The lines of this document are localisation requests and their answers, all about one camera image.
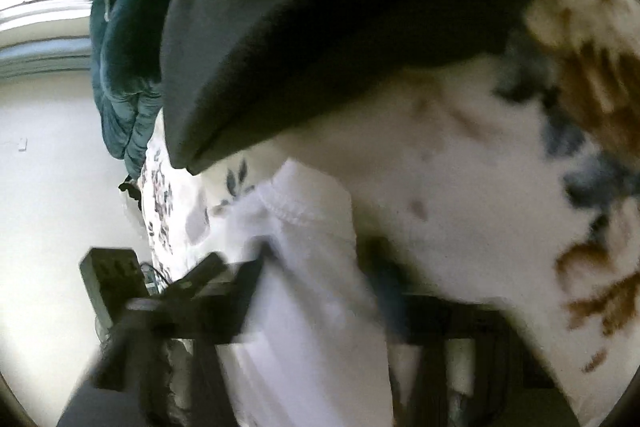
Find floral printed bed sheet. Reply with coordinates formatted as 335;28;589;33
135;0;640;427

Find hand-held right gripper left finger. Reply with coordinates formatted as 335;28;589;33
167;241;273;427

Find teal velvet pillow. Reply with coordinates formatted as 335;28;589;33
90;0;203;180

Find white garment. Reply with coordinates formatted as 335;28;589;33
212;159;401;427

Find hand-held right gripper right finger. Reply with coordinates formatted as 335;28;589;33
362;239;556;427

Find black garment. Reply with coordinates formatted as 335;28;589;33
160;0;576;175

